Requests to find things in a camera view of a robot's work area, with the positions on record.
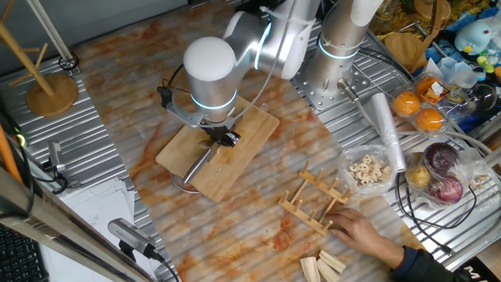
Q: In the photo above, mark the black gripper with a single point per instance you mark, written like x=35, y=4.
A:
x=217, y=129

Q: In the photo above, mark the wooden peg rack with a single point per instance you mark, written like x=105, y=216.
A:
x=313, y=215

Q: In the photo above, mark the forearm in dark sleeve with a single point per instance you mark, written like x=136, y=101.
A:
x=426, y=268

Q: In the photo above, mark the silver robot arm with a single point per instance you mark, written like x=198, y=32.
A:
x=211, y=58

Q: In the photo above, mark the bag of lotus slices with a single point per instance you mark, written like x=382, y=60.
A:
x=368, y=170

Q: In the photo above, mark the bare person hand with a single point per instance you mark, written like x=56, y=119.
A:
x=360, y=233

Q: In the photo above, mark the wooden cutting board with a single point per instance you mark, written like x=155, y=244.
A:
x=235, y=164

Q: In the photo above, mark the orange marble pattern mat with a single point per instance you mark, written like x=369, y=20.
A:
x=254, y=243

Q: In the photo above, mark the clear plastic bag roll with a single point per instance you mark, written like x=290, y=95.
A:
x=387, y=129

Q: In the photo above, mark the white paper stack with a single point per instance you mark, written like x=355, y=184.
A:
x=90, y=211

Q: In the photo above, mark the wooden blocks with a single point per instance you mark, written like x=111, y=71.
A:
x=332, y=261

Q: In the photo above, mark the orange fruit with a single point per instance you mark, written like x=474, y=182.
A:
x=406, y=103
x=429, y=119

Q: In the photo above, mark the wooden mug tree stand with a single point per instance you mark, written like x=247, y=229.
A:
x=52, y=96

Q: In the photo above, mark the wooden hanger stand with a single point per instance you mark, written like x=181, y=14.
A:
x=405, y=51

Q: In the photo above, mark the orange with paper label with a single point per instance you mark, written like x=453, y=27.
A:
x=424, y=85

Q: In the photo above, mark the white tripod legs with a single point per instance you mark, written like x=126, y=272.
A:
x=51, y=33

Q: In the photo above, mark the red onion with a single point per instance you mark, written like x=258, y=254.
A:
x=446, y=190
x=440, y=156

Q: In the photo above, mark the clear plastic fruit container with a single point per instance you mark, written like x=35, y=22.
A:
x=450, y=105

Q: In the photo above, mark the orange pole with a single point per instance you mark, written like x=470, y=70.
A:
x=8, y=156

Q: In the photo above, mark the clear measuring cup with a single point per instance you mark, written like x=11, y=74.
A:
x=458, y=74

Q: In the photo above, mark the clear plastic produce bag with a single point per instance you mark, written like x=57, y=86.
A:
x=471, y=164

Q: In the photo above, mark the black keyboard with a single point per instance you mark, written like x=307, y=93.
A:
x=19, y=258

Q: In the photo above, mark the glass bowl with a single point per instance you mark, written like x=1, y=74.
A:
x=483, y=97

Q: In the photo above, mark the blue plush toy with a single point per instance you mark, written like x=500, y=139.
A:
x=473, y=37

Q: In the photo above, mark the black printed box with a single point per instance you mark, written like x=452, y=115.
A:
x=485, y=273

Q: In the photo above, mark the wrist camera on grey bracket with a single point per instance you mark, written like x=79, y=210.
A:
x=164, y=96

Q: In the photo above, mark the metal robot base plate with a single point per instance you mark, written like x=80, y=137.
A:
x=311, y=92

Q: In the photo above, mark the grey camera with black clamp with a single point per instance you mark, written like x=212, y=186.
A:
x=129, y=235

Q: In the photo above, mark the small grey camera on mount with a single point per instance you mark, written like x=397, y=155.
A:
x=55, y=153

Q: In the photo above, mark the aluminium frame bar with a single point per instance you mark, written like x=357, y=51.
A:
x=58, y=235

